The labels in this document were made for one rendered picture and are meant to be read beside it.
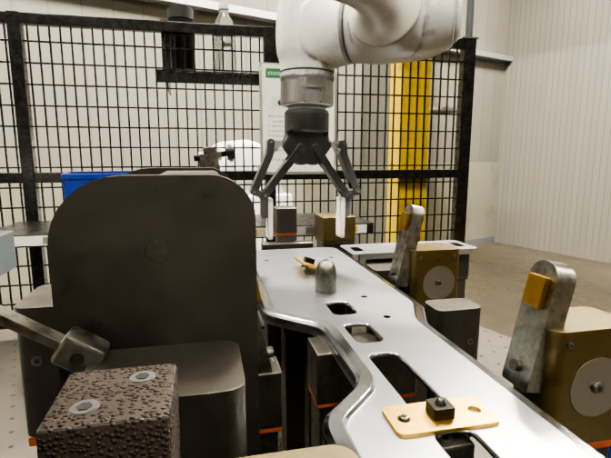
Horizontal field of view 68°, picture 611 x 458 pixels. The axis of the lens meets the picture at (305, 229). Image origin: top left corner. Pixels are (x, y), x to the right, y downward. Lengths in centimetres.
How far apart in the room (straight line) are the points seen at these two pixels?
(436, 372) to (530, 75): 623
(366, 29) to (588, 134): 556
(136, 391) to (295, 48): 61
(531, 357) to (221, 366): 31
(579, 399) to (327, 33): 56
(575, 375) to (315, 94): 51
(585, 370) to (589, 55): 586
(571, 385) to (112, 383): 40
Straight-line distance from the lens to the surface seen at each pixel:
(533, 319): 49
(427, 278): 79
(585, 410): 53
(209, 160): 74
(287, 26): 77
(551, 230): 637
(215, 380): 27
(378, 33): 67
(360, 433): 37
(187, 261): 31
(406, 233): 78
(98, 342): 31
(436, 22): 69
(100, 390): 23
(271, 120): 132
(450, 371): 47
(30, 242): 116
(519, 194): 656
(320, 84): 75
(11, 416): 111
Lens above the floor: 120
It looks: 9 degrees down
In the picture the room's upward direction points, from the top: straight up
